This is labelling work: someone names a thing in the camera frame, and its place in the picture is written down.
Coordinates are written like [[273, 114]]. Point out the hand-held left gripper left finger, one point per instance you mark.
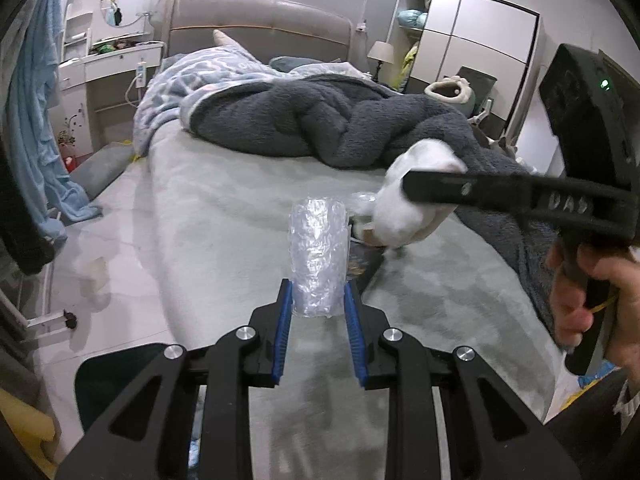
[[282, 330]]

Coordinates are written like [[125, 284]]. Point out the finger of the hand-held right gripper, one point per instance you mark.
[[475, 190]]

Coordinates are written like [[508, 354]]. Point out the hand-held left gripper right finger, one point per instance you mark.
[[356, 335]]

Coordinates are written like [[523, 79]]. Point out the white cloth bundle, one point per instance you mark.
[[400, 210]]

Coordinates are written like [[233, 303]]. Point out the clear plastic cup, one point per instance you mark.
[[317, 250]]

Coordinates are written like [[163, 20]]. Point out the dark teal trash bin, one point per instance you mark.
[[100, 375]]

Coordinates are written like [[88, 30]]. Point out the person's right hand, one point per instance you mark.
[[625, 310]]

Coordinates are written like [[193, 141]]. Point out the bed with grey sheet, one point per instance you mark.
[[225, 210]]

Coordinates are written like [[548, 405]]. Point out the white wardrobe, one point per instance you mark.
[[480, 25]]

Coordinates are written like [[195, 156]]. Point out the yellow green garment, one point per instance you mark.
[[411, 62]]

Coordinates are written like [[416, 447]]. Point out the table lamp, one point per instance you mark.
[[381, 50]]

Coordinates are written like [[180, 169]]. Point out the light blue plush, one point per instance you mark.
[[412, 18]]

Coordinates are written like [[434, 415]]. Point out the dark grey fleece blanket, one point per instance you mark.
[[300, 115]]

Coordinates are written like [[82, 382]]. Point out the white wheeled rack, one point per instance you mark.
[[47, 320]]

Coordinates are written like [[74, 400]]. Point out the grey floor cushion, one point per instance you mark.
[[100, 170]]

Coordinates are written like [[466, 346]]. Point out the person's dark clothing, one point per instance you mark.
[[590, 435]]

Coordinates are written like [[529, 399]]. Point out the blue patterned quilt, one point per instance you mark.
[[200, 75]]

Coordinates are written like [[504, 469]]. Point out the yellow foam block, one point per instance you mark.
[[20, 420]]

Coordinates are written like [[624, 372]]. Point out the padded grey headboard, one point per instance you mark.
[[250, 25]]

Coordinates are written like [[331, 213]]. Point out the black hanging garment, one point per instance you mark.
[[20, 230]]

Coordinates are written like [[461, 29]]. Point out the white vanity table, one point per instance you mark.
[[110, 85]]

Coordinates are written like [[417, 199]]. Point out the light blue hanging cloth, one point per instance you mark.
[[30, 110]]

